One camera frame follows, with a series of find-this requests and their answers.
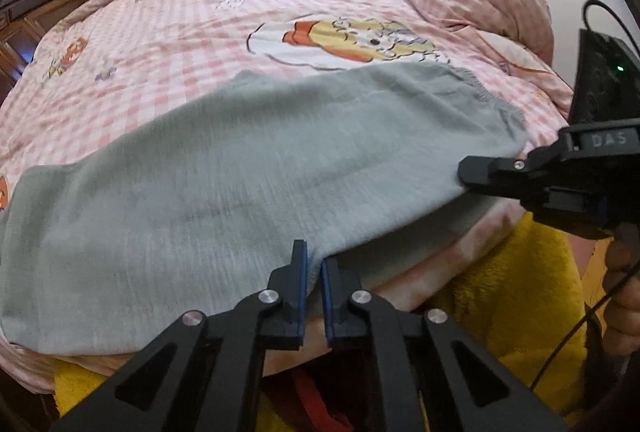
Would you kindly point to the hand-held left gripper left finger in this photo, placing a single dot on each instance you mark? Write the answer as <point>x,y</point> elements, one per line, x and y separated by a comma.
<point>300,294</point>

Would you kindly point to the grey pants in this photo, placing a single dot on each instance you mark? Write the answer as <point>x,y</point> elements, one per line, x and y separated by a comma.
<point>250,172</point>

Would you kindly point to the red cloth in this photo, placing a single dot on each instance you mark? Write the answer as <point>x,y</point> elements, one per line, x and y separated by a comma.
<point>310,392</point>

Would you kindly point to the dark wooden bed board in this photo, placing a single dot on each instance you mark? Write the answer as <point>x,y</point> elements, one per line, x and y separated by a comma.
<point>30,7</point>

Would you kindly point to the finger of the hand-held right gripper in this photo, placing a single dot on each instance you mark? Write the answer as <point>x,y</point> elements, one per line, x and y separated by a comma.
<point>487,174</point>

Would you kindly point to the pink checked bedsheet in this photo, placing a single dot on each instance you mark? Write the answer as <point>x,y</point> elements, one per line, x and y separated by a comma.
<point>165,42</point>

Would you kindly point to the yellow fleece blanket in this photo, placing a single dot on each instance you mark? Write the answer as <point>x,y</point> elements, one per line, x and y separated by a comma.
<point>505,307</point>

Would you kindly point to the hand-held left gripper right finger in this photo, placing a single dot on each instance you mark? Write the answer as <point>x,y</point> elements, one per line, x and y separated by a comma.
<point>328,304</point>

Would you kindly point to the person's right hand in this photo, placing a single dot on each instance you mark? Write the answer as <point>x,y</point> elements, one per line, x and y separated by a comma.
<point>625,307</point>

